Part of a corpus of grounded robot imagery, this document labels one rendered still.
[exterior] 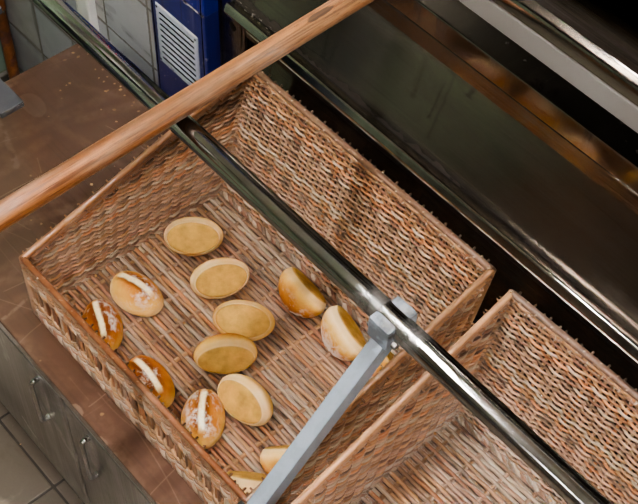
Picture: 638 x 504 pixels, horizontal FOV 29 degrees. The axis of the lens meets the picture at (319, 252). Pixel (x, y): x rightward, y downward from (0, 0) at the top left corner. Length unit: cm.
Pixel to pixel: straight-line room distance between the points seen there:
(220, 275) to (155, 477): 35
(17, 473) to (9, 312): 59
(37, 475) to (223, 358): 76
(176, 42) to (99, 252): 41
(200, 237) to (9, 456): 76
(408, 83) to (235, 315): 48
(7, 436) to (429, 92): 128
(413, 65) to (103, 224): 59
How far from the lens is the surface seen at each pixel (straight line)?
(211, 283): 202
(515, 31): 131
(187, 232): 207
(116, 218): 204
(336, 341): 195
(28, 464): 261
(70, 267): 205
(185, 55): 222
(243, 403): 190
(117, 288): 203
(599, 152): 155
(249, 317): 197
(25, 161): 229
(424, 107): 176
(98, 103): 237
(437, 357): 131
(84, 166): 144
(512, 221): 171
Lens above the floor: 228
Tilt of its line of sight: 53 degrees down
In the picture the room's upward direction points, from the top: 3 degrees clockwise
